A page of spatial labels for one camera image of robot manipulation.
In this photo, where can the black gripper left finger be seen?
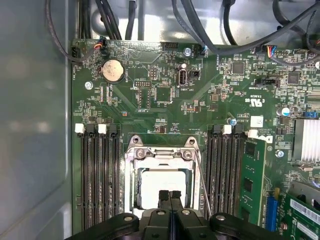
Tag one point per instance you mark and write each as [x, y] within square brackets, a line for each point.
[157, 222]

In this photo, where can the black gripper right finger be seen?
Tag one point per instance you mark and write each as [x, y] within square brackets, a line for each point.
[187, 222]

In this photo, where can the silver CPU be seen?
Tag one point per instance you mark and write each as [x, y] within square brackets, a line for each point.
[162, 180]

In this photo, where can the metal locking lever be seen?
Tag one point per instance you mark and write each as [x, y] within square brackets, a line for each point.
[202, 180]

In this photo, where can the metal socket cover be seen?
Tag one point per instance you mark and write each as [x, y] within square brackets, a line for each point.
[163, 163]

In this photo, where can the black-clip RAM slot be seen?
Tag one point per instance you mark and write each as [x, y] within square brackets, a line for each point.
[115, 175]
[215, 175]
[92, 175]

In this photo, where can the CPU socket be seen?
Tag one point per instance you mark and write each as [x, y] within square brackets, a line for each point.
[190, 145]

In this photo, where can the blue expansion slot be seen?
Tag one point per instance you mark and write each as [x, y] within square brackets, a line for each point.
[271, 212]

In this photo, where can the green RAM stick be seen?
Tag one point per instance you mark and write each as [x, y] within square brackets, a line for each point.
[252, 175]

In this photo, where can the green motherboard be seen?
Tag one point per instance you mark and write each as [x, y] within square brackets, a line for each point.
[175, 117]

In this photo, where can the blue capacitor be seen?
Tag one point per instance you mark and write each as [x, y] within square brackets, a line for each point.
[233, 122]

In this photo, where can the silver motherboard screw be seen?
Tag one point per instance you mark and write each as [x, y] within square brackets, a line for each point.
[88, 85]
[279, 153]
[186, 51]

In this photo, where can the graphics card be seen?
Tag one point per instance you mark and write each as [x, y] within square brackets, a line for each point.
[302, 222]

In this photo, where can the internal USB port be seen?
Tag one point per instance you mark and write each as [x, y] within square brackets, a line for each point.
[181, 77]

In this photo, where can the silver finned heatsink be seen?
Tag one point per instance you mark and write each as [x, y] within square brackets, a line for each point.
[308, 140]

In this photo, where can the silver capacitor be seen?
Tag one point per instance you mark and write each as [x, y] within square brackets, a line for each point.
[285, 111]

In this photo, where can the silver coin battery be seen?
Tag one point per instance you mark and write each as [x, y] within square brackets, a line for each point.
[113, 70]

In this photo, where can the black PC case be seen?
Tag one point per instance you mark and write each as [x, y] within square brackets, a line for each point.
[30, 100]

